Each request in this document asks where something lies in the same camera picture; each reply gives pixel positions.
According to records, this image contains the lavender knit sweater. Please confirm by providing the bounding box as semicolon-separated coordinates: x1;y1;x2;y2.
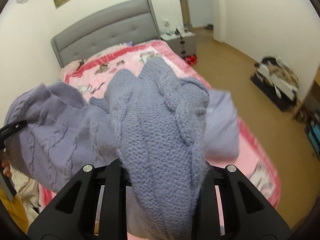
4;57;209;239

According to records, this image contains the black open suitcase with clothes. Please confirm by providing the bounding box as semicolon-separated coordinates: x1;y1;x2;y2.
250;56;299;112

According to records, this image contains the left hand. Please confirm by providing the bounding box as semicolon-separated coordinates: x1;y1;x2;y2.
1;152;12;178

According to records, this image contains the cream puffer jacket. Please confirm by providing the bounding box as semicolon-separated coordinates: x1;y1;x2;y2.
11;168;39;216

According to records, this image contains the light lilac garment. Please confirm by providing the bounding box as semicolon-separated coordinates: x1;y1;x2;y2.
203;89;239;160

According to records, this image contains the pink pillow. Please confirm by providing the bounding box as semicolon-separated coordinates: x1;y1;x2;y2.
59;60;84;81

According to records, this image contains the grey upholstered headboard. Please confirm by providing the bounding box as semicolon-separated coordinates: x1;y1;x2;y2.
51;0;161;68

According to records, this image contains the grey bedside table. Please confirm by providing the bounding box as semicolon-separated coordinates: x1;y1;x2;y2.
161;32;197;57

